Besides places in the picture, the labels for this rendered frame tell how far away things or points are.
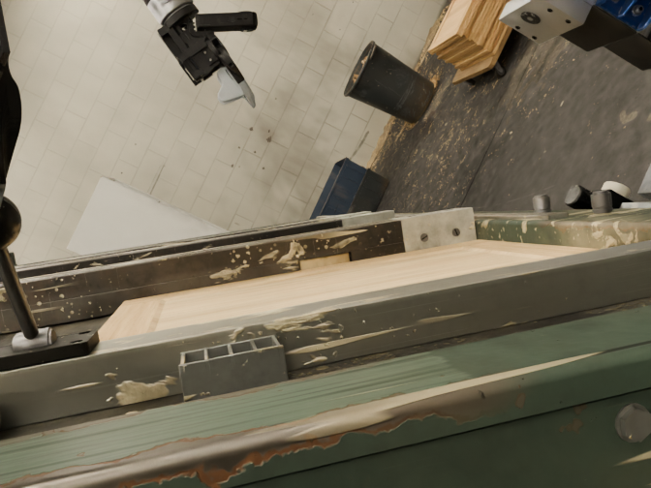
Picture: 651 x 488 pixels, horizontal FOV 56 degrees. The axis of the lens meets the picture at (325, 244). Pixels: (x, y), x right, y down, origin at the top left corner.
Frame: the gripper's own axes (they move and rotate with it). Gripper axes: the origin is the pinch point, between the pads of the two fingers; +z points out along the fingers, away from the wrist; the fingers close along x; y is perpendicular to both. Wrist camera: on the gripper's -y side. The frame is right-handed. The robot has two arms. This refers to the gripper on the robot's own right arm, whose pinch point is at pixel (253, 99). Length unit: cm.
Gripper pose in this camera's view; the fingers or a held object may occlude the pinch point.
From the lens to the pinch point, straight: 121.4
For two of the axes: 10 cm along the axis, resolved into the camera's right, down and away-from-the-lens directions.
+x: 1.8, 0.8, -9.8
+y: -7.9, 6.0, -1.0
